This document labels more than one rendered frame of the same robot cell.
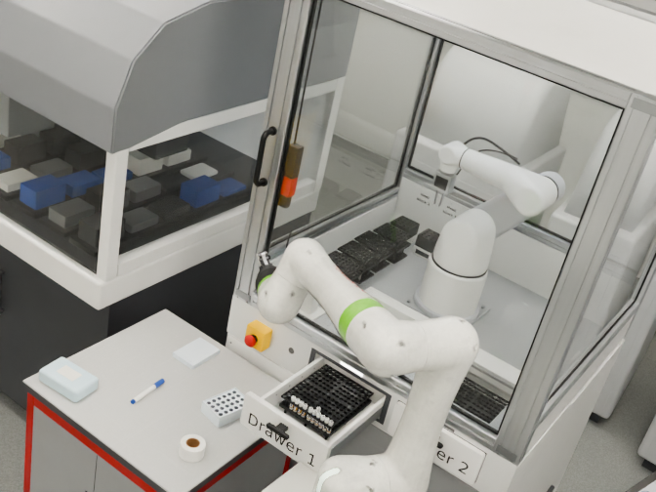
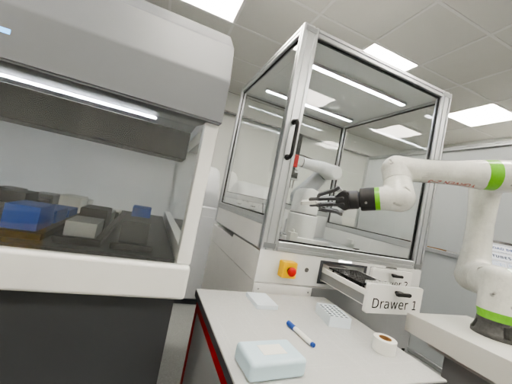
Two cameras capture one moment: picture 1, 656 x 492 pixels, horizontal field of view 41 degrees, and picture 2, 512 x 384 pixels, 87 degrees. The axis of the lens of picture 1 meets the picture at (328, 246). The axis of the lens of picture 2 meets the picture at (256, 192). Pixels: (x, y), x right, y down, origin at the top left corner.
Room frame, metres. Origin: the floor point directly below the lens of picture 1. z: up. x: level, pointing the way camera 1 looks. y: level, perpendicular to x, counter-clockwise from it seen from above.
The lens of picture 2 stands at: (1.63, 1.22, 1.14)
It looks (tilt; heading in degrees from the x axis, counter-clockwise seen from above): 2 degrees up; 310
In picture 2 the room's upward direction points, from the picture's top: 11 degrees clockwise
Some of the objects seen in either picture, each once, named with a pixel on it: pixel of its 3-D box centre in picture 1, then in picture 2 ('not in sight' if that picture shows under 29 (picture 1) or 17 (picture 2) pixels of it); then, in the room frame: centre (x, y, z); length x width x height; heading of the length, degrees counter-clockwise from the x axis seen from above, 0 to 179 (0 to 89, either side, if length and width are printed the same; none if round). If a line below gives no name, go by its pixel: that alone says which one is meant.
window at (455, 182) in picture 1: (409, 216); (367, 160); (2.11, -0.19, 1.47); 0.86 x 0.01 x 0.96; 61
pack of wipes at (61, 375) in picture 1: (68, 379); (270, 358); (1.97, 0.64, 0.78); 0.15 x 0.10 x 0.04; 66
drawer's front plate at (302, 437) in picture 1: (284, 432); (393, 299); (1.85, 0.00, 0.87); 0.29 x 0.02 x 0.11; 61
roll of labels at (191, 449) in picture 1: (191, 448); (384, 344); (1.81, 0.24, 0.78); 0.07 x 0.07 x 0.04
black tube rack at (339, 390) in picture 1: (326, 402); (357, 283); (2.02, -0.10, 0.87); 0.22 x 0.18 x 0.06; 151
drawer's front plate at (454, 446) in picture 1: (434, 442); (390, 280); (1.95, -0.42, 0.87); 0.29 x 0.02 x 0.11; 61
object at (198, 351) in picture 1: (196, 352); (261, 300); (2.24, 0.33, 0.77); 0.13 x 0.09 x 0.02; 151
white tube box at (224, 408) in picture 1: (226, 407); (332, 315); (2.01, 0.18, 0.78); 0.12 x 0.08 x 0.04; 140
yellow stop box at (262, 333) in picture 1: (258, 336); (287, 269); (2.25, 0.15, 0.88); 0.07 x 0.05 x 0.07; 61
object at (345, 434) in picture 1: (327, 402); (356, 283); (2.03, -0.10, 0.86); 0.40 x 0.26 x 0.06; 151
